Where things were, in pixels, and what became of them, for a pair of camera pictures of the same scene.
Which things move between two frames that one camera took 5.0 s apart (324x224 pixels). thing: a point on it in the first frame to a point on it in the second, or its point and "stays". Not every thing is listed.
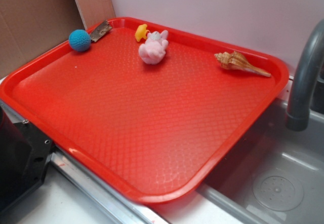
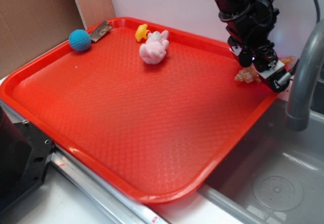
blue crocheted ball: [79, 40] stays
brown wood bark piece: [100, 31] stays
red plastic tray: [149, 110] stays
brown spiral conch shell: [235, 60] to [249, 74]
